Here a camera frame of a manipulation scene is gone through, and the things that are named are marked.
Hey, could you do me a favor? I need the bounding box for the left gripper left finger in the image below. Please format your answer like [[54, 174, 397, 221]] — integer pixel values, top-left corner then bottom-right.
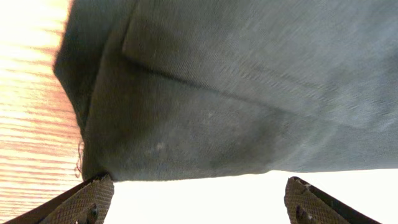
[[5, 174, 114, 224]]

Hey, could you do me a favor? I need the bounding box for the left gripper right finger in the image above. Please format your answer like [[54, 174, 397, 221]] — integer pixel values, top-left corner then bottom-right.
[[284, 177, 380, 224]]

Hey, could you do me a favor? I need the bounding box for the black t-shirt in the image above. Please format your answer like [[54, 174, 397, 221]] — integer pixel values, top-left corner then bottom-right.
[[54, 0, 397, 181]]

